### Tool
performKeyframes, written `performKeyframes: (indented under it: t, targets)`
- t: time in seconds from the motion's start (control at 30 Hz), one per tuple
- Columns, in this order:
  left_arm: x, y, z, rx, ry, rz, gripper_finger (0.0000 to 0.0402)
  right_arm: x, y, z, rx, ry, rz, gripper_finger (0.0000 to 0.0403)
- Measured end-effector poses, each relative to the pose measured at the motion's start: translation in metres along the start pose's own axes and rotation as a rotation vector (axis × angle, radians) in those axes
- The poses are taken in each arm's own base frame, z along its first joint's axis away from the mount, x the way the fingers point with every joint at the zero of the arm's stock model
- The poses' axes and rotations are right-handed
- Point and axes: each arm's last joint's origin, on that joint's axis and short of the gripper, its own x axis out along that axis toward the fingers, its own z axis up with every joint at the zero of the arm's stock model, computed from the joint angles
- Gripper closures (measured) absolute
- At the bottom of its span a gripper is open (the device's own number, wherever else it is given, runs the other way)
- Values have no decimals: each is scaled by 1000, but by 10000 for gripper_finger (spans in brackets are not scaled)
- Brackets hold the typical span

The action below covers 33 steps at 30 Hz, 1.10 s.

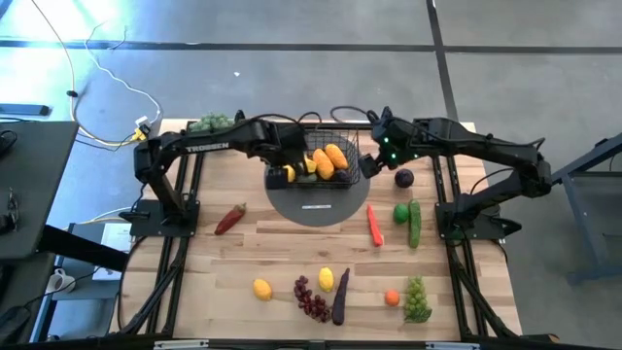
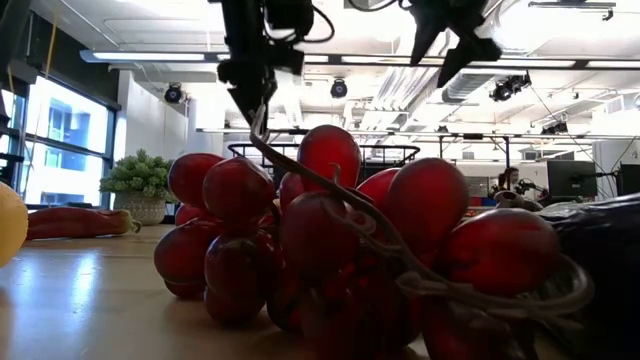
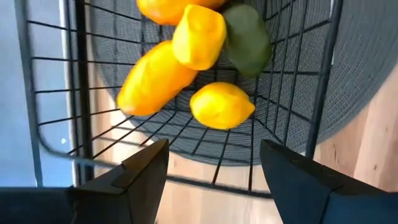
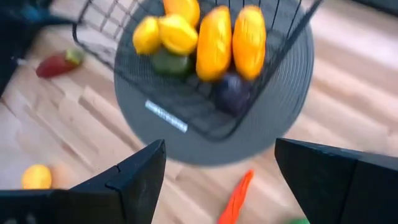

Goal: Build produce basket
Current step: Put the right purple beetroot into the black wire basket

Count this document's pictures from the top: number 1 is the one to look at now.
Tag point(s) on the silver metal bracket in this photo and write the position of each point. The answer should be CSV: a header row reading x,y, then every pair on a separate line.
x,y
181,344
452,346

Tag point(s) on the white paper box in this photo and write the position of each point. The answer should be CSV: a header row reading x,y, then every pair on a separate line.
x,y
116,238

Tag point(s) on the small orange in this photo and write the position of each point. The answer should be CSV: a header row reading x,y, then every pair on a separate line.
x,y
392,298

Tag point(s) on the orange-yellow lemon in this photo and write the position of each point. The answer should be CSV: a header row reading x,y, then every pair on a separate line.
x,y
262,290

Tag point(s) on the yellow plastic fruit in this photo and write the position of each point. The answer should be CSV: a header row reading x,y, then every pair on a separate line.
x,y
310,165

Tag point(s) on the white power adapter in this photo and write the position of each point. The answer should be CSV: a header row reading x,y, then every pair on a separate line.
x,y
142,121

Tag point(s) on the orange carrot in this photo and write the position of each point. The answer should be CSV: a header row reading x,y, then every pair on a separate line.
x,y
374,226

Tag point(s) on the black slanted beam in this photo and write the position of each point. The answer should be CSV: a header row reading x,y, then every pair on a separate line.
x,y
82,248

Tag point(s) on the green cucumber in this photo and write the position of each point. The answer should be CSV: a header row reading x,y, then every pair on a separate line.
x,y
414,223

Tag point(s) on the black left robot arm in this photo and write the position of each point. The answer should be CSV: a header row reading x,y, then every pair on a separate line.
x,y
209,146

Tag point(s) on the green grape bunch with leaves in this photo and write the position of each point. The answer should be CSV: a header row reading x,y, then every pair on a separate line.
x,y
417,301

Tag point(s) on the white mug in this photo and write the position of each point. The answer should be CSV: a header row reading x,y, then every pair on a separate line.
x,y
62,282

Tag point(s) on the black aluminium table frame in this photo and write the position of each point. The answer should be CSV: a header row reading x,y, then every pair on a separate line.
x,y
369,343

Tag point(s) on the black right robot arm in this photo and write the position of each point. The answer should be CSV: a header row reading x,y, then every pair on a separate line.
x,y
486,143

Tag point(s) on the green lime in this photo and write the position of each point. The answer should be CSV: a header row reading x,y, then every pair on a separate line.
x,y
401,214

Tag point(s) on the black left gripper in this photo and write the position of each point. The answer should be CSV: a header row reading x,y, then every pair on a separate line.
x,y
290,145

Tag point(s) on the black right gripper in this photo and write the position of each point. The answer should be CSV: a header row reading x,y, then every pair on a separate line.
x,y
396,143

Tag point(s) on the black flat device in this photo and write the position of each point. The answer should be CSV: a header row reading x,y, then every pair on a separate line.
x,y
24,109

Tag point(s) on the purple eggplant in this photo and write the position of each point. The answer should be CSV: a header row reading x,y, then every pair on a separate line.
x,y
339,301

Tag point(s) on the blue-grey metal table frame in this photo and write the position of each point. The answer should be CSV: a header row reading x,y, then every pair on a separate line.
x,y
573,228

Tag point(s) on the white placemat label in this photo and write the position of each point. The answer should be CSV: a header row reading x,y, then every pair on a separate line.
x,y
316,207

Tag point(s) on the red pepper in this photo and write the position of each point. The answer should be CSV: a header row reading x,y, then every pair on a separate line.
x,y
229,220

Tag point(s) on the purple onion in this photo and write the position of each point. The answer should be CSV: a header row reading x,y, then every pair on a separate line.
x,y
342,176

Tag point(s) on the yellow plug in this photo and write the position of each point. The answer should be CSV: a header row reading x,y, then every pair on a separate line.
x,y
138,133

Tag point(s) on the grey round woven placemat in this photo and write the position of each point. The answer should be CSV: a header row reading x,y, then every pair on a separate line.
x,y
316,216

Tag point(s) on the red grape bunch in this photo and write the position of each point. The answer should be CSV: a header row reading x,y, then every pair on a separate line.
x,y
311,301

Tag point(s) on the pale green grape bunch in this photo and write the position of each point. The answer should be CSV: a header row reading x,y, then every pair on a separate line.
x,y
214,121

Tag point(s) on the dark grey desk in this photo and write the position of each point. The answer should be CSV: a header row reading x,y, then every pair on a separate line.
x,y
34,185

